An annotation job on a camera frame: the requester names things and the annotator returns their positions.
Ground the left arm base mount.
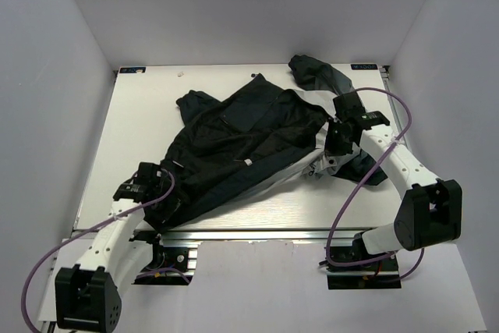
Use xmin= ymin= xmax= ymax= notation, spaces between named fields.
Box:
xmin=129 ymin=232 xmax=200 ymax=286

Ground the aluminium right side rail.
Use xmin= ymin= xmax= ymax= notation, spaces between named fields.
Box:
xmin=379 ymin=66 xmax=405 ymax=133

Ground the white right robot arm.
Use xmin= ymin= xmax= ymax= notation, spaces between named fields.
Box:
xmin=326 ymin=91 xmax=462 ymax=270

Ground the dark navy and grey jacket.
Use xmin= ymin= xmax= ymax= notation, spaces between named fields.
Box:
xmin=154 ymin=55 xmax=387 ymax=232

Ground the blue label sticker right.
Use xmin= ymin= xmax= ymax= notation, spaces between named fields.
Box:
xmin=350 ymin=63 xmax=378 ymax=70

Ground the aluminium front table rail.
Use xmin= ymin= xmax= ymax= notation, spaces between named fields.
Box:
xmin=131 ymin=228 xmax=362 ymax=242

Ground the blue label sticker left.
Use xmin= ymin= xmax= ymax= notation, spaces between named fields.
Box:
xmin=119 ymin=66 xmax=146 ymax=74

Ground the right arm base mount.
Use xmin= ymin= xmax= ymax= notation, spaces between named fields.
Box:
xmin=319 ymin=234 xmax=402 ymax=290

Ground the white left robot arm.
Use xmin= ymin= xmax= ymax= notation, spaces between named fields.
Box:
xmin=55 ymin=162 xmax=176 ymax=332

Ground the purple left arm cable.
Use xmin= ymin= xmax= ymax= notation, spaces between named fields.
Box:
xmin=19 ymin=168 xmax=176 ymax=329

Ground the blue label sticker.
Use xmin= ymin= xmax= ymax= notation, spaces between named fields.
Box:
xmin=350 ymin=63 xmax=378 ymax=70
xmin=119 ymin=66 xmax=146 ymax=74

